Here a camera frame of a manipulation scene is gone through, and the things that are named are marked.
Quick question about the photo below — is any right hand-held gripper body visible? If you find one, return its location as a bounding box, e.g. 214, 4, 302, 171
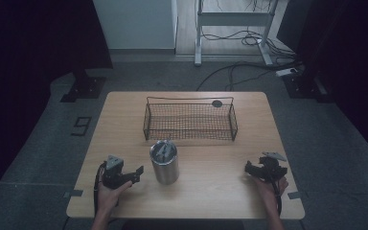
254, 151, 288, 184

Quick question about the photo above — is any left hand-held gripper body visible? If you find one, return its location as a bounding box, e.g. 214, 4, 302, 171
102, 154, 134, 190

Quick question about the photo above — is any person's right hand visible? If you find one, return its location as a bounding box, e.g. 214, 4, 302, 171
251, 175, 289, 209

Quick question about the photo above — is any person's left hand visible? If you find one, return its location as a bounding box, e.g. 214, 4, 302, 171
97, 179, 134, 216

